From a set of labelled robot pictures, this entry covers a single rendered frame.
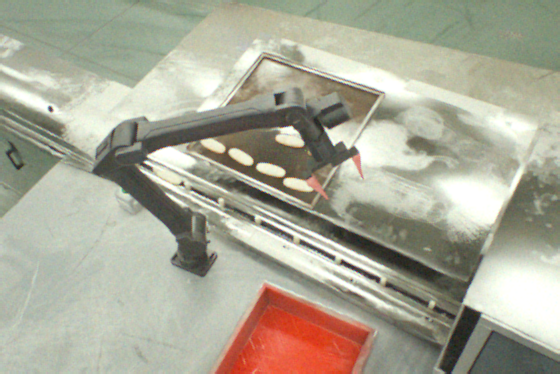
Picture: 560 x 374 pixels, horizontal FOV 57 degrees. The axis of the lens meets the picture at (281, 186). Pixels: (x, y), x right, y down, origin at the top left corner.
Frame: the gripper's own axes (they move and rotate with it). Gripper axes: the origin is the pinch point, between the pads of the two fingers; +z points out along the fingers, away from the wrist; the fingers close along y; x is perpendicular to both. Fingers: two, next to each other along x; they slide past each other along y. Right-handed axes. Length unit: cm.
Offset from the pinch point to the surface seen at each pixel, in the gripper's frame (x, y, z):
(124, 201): -41, 63, -15
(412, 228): -16.1, -10.6, 29.3
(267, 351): 3.6, 38.8, 28.6
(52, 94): -87, 78, -54
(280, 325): -2.2, 33.6, 27.4
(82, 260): -29, 80, -9
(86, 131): -66, 68, -38
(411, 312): 2.8, 1.4, 39.8
